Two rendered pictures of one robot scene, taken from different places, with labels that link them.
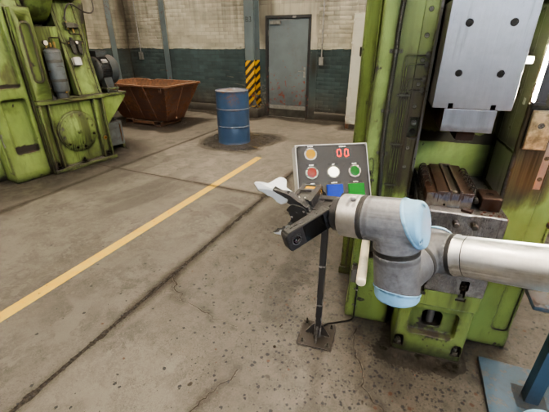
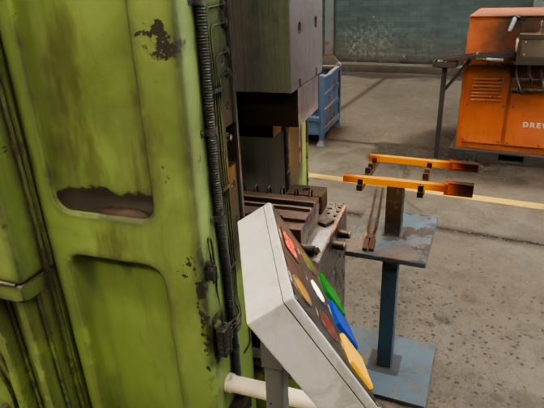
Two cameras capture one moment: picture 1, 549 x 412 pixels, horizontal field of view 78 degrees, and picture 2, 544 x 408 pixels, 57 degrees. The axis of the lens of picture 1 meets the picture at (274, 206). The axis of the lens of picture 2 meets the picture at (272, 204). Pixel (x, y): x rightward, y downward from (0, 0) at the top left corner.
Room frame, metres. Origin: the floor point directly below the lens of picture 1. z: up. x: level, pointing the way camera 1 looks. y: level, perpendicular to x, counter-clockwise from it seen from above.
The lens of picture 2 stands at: (1.49, 0.51, 1.62)
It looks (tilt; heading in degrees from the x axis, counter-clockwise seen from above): 24 degrees down; 273
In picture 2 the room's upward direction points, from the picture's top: 3 degrees counter-clockwise
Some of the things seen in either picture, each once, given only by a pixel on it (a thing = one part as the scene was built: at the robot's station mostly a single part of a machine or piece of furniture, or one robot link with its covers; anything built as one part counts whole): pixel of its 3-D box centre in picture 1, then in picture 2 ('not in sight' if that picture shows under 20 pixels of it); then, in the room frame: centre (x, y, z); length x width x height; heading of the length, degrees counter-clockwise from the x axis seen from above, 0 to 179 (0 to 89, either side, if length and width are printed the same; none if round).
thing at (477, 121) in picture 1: (459, 112); (235, 97); (1.66, -0.88, 1.32); 0.42 x 0.20 x 0.10; 163
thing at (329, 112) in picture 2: not in sight; (281, 100); (1.64, -5.04, 0.36); 1.20 x 0.80 x 0.72; 161
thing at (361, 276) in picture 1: (363, 257); (310, 401); (1.47, -0.46, 0.62); 0.44 x 0.05 x 0.05; 163
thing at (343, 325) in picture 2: (335, 192); (340, 325); (1.42, -0.27, 1.01); 0.07 x 0.05 x 0.07; 98
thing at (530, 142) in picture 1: (538, 130); not in sight; (1.49, -1.16, 1.27); 0.09 x 0.02 x 0.17; 73
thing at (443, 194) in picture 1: (443, 182); (244, 214); (1.66, -0.88, 0.96); 0.42 x 0.20 x 0.09; 163
